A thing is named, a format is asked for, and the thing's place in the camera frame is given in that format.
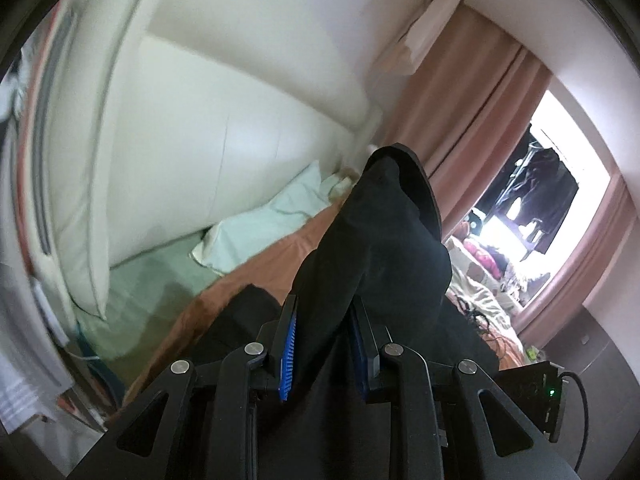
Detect pile of mixed clothes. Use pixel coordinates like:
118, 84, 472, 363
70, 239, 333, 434
442, 220, 551, 313

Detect dark brown cabinet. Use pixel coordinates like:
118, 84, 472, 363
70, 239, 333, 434
542, 309, 627, 378

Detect tangled black cables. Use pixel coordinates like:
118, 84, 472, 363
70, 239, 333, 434
454, 294, 507, 343

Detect dark hanging clothes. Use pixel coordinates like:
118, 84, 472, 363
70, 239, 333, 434
492, 122, 581, 257

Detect orange-pink blanket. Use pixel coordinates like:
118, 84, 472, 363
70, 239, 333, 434
122, 199, 526, 403

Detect white padded headboard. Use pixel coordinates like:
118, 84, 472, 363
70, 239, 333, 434
105, 35, 383, 267

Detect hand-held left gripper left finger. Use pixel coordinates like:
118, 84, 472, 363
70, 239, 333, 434
65, 294, 301, 480

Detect bright window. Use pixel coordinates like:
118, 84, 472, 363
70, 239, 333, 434
450, 89, 612, 307

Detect black pants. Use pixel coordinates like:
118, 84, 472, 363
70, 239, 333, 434
190, 144, 501, 480

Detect stack of white papers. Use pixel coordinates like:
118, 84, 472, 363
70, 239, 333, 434
0, 275, 73, 433

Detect large white cushion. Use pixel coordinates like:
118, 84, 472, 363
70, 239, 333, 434
27, 0, 173, 321

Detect hanging paper bag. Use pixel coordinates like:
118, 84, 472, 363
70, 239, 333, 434
372, 0, 477, 77

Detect pale green bedsheet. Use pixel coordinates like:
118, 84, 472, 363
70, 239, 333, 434
74, 230, 228, 363

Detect pale green pillow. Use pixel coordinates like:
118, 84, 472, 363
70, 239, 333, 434
189, 160, 362, 281

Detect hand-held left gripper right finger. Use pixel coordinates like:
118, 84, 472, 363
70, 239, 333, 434
348, 304, 581, 480

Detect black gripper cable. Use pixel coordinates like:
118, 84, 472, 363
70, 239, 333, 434
559, 370, 590, 473

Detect pink curtain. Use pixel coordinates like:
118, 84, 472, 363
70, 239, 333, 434
379, 9, 553, 247
515, 175, 632, 353

